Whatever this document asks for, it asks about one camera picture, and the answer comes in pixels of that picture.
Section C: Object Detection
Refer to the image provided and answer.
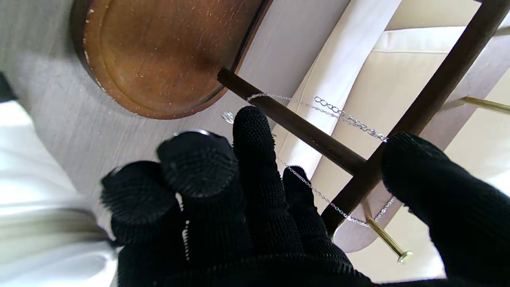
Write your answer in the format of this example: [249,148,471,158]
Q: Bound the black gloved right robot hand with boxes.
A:
[100,106,510,287]

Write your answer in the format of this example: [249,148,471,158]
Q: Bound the brown wooden jewelry stand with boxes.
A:
[71,0,510,265]

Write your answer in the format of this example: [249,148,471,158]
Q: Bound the beige sofa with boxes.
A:
[275,0,510,283]

